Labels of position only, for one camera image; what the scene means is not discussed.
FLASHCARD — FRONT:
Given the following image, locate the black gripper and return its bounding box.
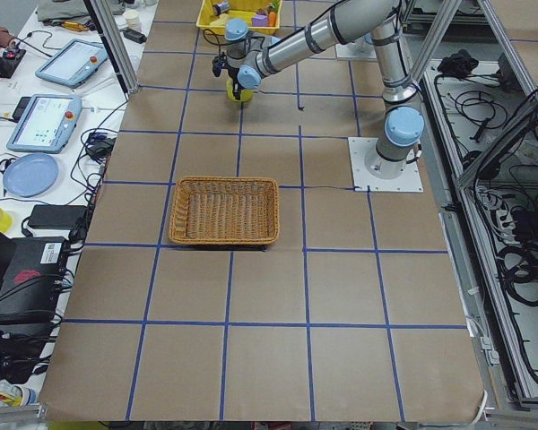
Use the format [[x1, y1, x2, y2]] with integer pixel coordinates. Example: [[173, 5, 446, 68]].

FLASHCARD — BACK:
[[227, 67, 244, 100]]

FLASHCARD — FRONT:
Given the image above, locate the purple foam cube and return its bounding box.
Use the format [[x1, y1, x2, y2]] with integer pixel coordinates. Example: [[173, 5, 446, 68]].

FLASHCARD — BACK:
[[251, 13, 269, 27]]

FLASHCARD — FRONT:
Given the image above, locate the black cloth bundle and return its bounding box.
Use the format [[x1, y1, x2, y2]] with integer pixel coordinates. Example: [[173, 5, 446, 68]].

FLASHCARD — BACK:
[[437, 49, 479, 79]]

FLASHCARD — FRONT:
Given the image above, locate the clear yellow tape roll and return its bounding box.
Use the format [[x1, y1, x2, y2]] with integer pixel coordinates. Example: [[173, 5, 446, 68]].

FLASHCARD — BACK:
[[226, 78, 254, 102]]

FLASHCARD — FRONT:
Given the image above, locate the orange toy carrot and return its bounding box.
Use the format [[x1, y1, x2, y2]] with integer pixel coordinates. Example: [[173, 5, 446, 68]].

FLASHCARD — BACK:
[[267, 0, 281, 27]]

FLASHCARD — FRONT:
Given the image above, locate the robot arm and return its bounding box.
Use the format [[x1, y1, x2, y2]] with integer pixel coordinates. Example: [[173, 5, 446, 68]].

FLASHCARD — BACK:
[[212, 1, 421, 162]]

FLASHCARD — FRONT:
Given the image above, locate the black computer box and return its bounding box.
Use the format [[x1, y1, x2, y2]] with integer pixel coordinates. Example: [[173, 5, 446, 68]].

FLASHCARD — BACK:
[[0, 232, 69, 326]]

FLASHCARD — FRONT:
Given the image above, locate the small black silver can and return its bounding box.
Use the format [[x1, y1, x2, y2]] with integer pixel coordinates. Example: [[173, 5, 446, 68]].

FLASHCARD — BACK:
[[213, 0, 230, 16]]

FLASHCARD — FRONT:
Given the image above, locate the upper teach pendant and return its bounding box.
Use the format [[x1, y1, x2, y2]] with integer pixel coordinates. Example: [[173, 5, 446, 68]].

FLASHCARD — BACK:
[[35, 39, 108, 89]]

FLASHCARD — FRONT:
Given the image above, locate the teach pendant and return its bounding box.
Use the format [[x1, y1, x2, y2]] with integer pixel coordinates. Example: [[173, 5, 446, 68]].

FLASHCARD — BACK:
[[6, 94, 82, 154], [35, 39, 108, 89]]

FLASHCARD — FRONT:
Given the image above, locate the lower teach pendant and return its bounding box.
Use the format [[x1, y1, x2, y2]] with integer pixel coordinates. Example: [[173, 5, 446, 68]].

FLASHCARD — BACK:
[[6, 94, 82, 154]]

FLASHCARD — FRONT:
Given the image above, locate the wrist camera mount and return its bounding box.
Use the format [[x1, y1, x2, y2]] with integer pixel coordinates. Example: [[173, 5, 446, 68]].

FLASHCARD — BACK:
[[212, 52, 227, 77]]

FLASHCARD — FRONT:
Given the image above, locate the blue plate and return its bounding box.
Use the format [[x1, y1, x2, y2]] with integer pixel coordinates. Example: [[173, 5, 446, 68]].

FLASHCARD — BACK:
[[3, 153, 59, 197]]

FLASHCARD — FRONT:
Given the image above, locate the aluminium frame post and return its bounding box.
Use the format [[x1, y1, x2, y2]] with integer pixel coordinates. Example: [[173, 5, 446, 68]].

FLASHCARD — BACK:
[[84, 0, 139, 95]]

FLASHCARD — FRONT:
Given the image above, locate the brown wicker basket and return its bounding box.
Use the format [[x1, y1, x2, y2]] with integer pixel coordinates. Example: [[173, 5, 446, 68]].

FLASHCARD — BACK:
[[168, 176, 280, 245]]

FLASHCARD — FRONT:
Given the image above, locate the pale banana slice toy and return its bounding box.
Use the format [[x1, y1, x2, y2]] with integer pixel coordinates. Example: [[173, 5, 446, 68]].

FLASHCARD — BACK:
[[210, 13, 230, 27]]

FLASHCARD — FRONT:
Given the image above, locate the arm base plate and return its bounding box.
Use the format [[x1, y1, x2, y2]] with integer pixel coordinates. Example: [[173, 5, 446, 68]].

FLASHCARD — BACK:
[[335, 37, 377, 62], [348, 137, 423, 193]]

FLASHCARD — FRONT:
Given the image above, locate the black power adapter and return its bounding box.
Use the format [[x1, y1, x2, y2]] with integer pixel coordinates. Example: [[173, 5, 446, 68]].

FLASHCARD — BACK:
[[22, 204, 86, 237]]

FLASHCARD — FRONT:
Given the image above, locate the yellow woven tray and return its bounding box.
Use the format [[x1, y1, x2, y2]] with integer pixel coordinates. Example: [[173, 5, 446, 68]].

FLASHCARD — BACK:
[[195, 0, 282, 36]]

